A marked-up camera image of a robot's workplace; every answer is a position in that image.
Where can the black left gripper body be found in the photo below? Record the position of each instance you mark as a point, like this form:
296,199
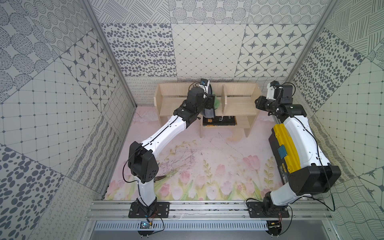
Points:
208,102

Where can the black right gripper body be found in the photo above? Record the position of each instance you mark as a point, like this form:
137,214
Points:
266,105

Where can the green grey cleaning cloth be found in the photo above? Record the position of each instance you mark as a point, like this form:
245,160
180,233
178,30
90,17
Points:
208,113

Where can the light wooden bookshelf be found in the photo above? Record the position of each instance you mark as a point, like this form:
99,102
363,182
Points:
225,99

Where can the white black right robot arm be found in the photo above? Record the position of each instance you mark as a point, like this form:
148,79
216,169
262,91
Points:
304,168

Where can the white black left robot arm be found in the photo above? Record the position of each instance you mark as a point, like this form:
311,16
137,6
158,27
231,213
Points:
142,156

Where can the black yellow box under shelf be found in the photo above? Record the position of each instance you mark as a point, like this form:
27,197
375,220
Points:
220,121

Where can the yellow black toolbox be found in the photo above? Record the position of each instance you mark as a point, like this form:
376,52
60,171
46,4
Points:
284,151

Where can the pink floral table mat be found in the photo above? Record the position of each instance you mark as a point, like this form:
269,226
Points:
219,164

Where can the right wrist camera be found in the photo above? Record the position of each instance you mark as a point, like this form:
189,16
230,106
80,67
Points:
273,90

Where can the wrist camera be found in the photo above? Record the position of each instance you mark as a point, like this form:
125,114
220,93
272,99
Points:
204,82
273,90

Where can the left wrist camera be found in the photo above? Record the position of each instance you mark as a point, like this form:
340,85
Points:
204,82

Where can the blue handled scissors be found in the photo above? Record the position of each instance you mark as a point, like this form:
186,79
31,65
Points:
160,178

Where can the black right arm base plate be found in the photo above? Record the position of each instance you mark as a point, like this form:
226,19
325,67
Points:
258,209

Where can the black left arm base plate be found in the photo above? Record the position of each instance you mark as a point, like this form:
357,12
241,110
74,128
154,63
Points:
156,209

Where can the aluminium mounting rail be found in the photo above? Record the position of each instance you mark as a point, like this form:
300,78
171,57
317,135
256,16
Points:
207,210

